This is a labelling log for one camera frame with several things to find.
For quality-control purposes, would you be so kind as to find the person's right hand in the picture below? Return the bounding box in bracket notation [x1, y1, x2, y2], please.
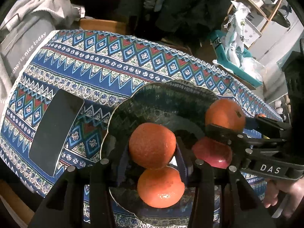
[263, 177, 304, 220]

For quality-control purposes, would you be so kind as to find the wooden shelf rack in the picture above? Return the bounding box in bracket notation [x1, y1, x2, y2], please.
[226, 0, 284, 51]

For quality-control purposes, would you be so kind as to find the red apple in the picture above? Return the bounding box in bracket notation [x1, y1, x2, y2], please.
[192, 136, 232, 169]

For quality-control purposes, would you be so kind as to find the orange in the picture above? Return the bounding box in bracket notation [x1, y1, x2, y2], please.
[137, 166, 185, 208]
[129, 123, 176, 169]
[205, 99, 246, 132]

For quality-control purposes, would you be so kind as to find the dark patterned bowl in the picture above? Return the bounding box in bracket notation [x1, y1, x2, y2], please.
[102, 80, 217, 227]

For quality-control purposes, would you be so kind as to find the black hanging jacket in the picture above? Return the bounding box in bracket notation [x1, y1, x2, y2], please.
[118, 0, 231, 49]

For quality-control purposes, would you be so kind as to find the orange on bowl rim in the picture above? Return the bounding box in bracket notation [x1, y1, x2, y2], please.
[205, 99, 246, 132]

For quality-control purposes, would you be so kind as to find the orange in bowl front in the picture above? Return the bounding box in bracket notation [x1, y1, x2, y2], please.
[137, 166, 185, 208]

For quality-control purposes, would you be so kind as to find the black smartphone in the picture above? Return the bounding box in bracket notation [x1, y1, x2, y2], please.
[29, 89, 85, 177]

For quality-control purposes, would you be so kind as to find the white gray clothes pile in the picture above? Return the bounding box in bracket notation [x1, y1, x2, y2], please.
[1, 0, 85, 106]

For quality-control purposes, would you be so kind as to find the teal plastic crate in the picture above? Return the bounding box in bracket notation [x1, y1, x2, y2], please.
[210, 30, 262, 88]

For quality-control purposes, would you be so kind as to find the blue patterned tablecloth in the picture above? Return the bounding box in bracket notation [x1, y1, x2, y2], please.
[1, 30, 280, 197]

